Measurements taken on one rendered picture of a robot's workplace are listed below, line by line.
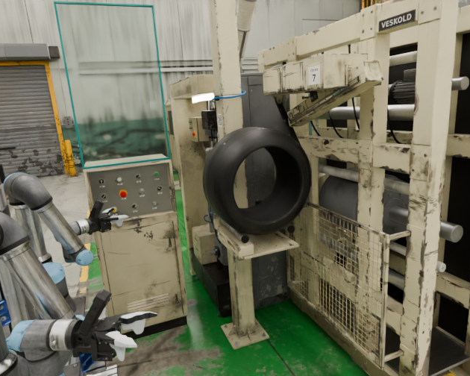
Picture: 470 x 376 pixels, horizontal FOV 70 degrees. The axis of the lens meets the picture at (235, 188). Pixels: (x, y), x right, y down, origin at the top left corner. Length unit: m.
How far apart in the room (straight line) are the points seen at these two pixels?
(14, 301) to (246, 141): 1.14
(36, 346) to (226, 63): 1.62
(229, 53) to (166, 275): 1.54
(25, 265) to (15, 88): 9.99
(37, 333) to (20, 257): 0.22
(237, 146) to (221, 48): 0.65
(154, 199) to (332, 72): 1.42
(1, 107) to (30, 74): 1.15
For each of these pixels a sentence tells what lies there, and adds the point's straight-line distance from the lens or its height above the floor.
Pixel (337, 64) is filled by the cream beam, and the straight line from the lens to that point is 1.65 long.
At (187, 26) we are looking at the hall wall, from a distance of 11.46.
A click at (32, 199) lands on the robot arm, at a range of 1.62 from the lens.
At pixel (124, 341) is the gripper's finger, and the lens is 0.90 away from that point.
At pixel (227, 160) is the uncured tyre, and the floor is 1.33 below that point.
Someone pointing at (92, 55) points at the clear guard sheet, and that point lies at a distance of 2.30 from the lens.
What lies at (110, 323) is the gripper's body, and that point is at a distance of 0.98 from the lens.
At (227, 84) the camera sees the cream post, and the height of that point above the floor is 1.71.
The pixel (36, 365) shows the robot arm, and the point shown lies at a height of 0.98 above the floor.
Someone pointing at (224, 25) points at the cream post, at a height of 2.03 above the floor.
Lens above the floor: 1.59
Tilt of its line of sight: 14 degrees down
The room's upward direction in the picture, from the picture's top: 4 degrees counter-clockwise
